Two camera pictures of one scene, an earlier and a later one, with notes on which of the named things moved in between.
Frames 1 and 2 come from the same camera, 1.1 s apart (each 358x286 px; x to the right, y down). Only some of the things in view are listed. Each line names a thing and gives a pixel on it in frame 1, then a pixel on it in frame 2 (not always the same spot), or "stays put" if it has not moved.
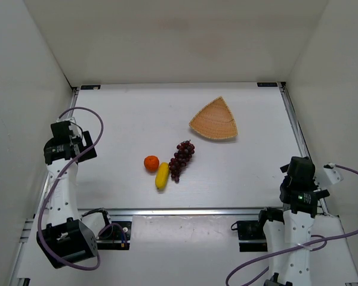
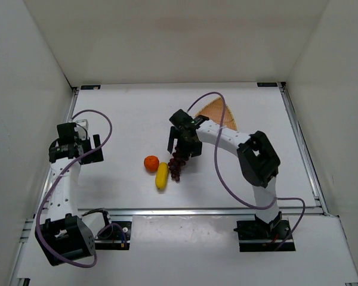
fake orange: [151, 163] stays put
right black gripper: [284, 168] → [185, 142]
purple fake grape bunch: [185, 150] stays put
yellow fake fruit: [162, 176] stays put
